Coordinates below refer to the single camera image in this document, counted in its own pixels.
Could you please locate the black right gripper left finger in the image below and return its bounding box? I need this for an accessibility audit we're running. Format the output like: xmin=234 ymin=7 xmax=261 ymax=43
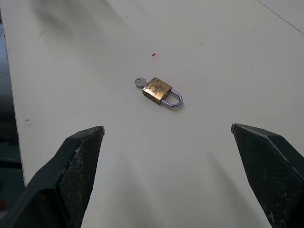
xmin=0 ymin=125 xmax=105 ymax=228

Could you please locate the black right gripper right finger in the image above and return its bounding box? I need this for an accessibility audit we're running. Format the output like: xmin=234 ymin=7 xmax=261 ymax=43
xmin=230 ymin=123 xmax=304 ymax=228

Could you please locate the brass padlock with silver shackle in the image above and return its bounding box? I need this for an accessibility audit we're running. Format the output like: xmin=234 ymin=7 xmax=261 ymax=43
xmin=142 ymin=76 xmax=184 ymax=110

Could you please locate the small silver key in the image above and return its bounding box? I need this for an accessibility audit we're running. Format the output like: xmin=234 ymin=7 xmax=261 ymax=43
xmin=134 ymin=77 xmax=150 ymax=88

